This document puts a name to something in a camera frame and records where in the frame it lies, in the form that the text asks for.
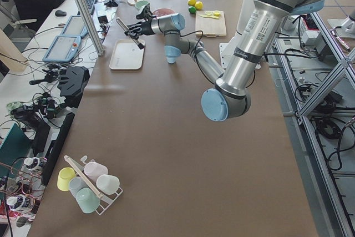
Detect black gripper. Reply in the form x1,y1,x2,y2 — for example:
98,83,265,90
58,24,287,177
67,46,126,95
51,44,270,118
124,4,155,39

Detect metal muddler black tip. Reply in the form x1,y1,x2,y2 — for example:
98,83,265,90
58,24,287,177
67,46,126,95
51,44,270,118
115,17,145,49

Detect blue plastic cup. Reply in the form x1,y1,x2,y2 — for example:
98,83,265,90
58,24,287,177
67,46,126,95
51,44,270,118
166,57,177,64

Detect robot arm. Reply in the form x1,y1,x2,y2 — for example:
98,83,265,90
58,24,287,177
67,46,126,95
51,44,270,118
122,0,325,121

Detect pink bowl of ice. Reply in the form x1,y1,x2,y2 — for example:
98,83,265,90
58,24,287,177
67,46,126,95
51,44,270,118
153,8,175,17

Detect pink plastic cup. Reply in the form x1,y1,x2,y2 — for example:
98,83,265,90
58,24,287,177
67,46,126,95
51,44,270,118
84,162,108,183

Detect white plastic cup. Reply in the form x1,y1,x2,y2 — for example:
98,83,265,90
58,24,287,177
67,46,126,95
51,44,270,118
96,174,120,195

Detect yellow plastic cup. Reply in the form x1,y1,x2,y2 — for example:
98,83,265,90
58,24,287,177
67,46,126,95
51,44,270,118
57,167,76,191

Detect grey plastic cup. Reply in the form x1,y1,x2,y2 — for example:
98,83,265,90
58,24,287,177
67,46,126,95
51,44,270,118
69,177,87,198

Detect white cup rack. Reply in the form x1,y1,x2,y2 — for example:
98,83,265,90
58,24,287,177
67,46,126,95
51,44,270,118
64,155,123,215

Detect green plastic cup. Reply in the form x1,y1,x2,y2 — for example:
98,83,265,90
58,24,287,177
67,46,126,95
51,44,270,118
75,188,100,214

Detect green ceramic bowl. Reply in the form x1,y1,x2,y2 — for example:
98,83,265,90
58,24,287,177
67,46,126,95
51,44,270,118
135,0,150,11

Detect cream rabbit tray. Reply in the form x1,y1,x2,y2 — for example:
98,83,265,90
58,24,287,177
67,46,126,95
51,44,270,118
109,39,144,70

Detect green lime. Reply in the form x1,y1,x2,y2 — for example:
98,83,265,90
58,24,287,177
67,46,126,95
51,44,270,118
188,6,196,14

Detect teach pendant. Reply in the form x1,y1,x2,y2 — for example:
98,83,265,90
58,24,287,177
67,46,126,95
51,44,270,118
61,16,88,38
42,35,82,63

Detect yellow lemon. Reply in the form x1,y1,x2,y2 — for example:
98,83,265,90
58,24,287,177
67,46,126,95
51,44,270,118
187,0,196,6
194,1,204,11

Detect yellow plastic knife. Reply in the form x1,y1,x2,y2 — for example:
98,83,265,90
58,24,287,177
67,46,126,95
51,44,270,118
198,14,218,19

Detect wooden cutting board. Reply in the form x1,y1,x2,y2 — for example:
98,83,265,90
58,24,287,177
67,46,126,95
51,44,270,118
195,11,227,37

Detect black computer mouse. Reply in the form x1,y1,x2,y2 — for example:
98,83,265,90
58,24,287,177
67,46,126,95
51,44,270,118
55,10,67,17

